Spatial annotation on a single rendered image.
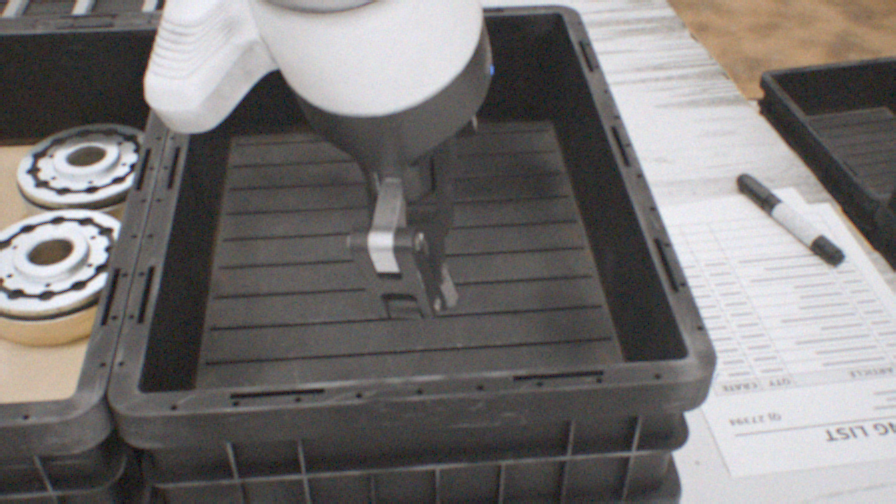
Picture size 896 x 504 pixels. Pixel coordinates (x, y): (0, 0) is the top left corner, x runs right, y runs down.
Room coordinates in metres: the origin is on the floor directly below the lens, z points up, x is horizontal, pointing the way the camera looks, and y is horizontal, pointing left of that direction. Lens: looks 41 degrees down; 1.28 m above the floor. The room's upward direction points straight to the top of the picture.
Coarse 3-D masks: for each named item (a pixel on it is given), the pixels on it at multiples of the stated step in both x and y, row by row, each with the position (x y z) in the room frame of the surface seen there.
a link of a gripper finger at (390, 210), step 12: (384, 180) 0.30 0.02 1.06; (396, 180) 0.30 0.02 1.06; (384, 192) 0.29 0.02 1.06; (396, 192) 0.29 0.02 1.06; (384, 204) 0.29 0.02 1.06; (396, 204) 0.29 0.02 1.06; (384, 216) 0.28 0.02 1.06; (396, 216) 0.28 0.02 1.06; (372, 228) 0.28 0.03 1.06; (384, 228) 0.28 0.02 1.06; (396, 228) 0.28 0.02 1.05; (372, 240) 0.27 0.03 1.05; (384, 240) 0.27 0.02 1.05; (372, 252) 0.27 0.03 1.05; (384, 252) 0.27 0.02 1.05; (384, 264) 0.27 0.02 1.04; (396, 264) 0.27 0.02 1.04
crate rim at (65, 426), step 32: (0, 32) 0.67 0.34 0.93; (32, 32) 0.67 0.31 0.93; (64, 32) 0.67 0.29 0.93; (96, 32) 0.67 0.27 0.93; (128, 32) 0.67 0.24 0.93; (160, 128) 0.54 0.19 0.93; (160, 160) 0.50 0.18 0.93; (128, 224) 0.44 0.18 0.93; (128, 256) 0.41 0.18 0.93; (128, 288) 0.38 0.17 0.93; (96, 320) 0.36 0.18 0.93; (96, 352) 0.33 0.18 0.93; (96, 384) 0.31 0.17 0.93; (0, 416) 0.29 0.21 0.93; (32, 416) 0.29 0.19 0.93; (64, 416) 0.29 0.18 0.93; (96, 416) 0.30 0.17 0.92; (0, 448) 0.29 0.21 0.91; (32, 448) 0.29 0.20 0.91; (64, 448) 0.29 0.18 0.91
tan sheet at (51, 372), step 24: (0, 168) 0.63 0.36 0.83; (0, 192) 0.60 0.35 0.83; (0, 216) 0.57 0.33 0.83; (24, 216) 0.57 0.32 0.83; (0, 336) 0.44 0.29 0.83; (0, 360) 0.42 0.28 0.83; (24, 360) 0.42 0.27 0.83; (48, 360) 0.42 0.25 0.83; (72, 360) 0.42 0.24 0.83; (0, 384) 0.40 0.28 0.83; (24, 384) 0.40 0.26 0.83; (48, 384) 0.40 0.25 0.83; (72, 384) 0.40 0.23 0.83
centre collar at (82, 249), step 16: (32, 240) 0.50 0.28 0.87; (48, 240) 0.50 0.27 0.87; (64, 240) 0.50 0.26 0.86; (80, 240) 0.50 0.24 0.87; (16, 256) 0.48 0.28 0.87; (80, 256) 0.48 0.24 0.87; (16, 272) 0.47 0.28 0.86; (32, 272) 0.46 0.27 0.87; (48, 272) 0.46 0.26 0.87; (64, 272) 0.47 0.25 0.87
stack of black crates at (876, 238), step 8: (888, 200) 1.17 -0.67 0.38; (880, 208) 1.16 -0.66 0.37; (888, 208) 1.15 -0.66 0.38; (880, 216) 1.15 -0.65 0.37; (888, 216) 1.14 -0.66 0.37; (880, 224) 1.14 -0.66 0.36; (888, 224) 1.13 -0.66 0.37; (880, 232) 1.15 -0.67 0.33; (888, 232) 1.12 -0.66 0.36; (872, 240) 1.15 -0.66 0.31; (880, 240) 1.15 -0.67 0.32; (888, 240) 1.12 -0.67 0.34; (872, 248) 1.16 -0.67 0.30; (880, 248) 1.13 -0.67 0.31; (888, 248) 1.12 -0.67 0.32; (888, 256) 1.11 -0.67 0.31; (888, 264) 1.11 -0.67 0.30
